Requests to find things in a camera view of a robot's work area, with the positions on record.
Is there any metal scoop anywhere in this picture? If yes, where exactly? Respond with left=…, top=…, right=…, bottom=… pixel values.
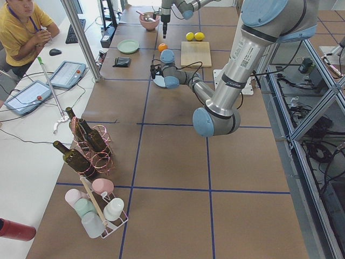
left=136, top=10, right=157, bottom=22

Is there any left yellow lemon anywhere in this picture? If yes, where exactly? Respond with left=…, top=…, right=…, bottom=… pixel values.
left=185, top=32, right=195, bottom=42

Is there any green wine bottle middle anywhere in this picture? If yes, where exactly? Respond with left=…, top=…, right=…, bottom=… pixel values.
left=79, top=119, right=111, bottom=156

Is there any black keyboard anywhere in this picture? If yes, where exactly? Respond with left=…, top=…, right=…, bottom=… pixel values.
left=65, top=18, right=87, bottom=45

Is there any far teach pendant tablet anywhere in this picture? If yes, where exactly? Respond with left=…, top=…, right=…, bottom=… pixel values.
left=49, top=60, right=86, bottom=90

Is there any green plate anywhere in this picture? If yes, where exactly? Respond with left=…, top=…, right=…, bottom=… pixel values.
left=117, top=39, right=140, bottom=54

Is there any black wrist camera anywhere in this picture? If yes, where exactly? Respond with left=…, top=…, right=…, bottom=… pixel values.
left=153, top=7, right=162, bottom=16
left=150, top=64, right=163, bottom=79

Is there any pink cup upper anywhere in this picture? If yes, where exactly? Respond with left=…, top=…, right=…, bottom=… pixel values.
left=92, top=178, right=114, bottom=195

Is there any grabber reaching stick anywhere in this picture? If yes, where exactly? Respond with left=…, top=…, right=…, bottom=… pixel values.
left=37, top=57, right=69, bottom=134

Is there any grey blue cup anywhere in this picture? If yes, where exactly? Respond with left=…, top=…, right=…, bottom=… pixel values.
left=81, top=212, right=106, bottom=238

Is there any teach pendant tablet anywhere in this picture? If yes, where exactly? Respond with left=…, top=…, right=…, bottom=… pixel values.
left=4, top=80, right=52, bottom=115
left=49, top=60, right=86, bottom=90

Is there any white cup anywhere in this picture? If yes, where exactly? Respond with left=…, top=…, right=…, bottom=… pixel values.
left=103, top=197, right=125, bottom=221

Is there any green wine bottle front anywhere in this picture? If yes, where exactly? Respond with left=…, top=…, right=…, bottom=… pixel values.
left=53, top=141, right=98, bottom=180

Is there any wooden rack handle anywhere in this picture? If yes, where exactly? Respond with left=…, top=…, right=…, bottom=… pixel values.
left=80, top=177, right=108, bottom=226

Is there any light blue plate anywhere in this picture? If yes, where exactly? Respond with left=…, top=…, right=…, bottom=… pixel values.
left=153, top=76, right=166, bottom=88

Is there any copper wire bottle rack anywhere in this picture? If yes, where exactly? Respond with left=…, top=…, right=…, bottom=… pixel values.
left=70, top=116, right=113, bottom=181

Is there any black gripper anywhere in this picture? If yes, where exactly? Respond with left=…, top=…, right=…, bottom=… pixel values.
left=161, top=14, right=170, bottom=38

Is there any pale pink cup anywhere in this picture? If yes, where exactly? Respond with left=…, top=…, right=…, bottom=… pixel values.
left=65, top=188, right=88, bottom=208

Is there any near teach pendant tablet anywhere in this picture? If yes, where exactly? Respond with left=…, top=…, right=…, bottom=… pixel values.
left=4, top=80, right=52, bottom=115

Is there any bamboo cutting board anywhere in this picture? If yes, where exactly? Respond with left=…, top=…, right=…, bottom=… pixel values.
left=181, top=41, right=212, bottom=68

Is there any red thermos bottle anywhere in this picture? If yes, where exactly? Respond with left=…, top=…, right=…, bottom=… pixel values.
left=1, top=218, right=36, bottom=241

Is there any yellow lemon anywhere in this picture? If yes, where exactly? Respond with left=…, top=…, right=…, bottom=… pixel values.
left=185, top=32, right=195, bottom=42
left=194, top=32, right=205, bottom=41

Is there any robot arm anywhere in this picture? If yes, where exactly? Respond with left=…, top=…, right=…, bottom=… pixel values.
left=160, top=1, right=319, bottom=137
left=158, top=0, right=212, bottom=39

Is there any grey folded cloth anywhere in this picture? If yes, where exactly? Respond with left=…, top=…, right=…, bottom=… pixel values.
left=113, top=57, right=131, bottom=67

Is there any pink bowl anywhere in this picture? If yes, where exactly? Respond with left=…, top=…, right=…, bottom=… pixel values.
left=139, top=12, right=160, bottom=30

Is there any black computer mouse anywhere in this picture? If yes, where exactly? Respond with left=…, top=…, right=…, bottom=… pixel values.
left=49, top=49, right=62, bottom=56

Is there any orange fruit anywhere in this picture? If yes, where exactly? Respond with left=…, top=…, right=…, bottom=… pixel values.
left=158, top=43, right=168, bottom=52

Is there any green wine bottle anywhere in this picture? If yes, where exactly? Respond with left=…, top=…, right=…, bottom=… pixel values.
left=79, top=119, right=111, bottom=156
left=53, top=141, right=98, bottom=180
left=65, top=107, right=85, bottom=142

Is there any right yellow lemon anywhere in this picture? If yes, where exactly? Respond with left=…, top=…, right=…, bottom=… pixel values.
left=194, top=32, right=205, bottom=41

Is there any mint green cup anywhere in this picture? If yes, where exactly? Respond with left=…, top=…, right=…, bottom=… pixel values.
left=73, top=198, right=96, bottom=218

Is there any person in yellow shirt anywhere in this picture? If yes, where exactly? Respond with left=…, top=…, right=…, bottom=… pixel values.
left=1, top=1, right=60, bottom=78

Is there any aluminium frame post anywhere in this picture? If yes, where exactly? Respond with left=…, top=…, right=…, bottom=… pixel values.
left=61, top=0, right=101, bottom=82

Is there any green wine bottle back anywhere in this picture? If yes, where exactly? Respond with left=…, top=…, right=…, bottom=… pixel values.
left=65, top=107, right=85, bottom=142

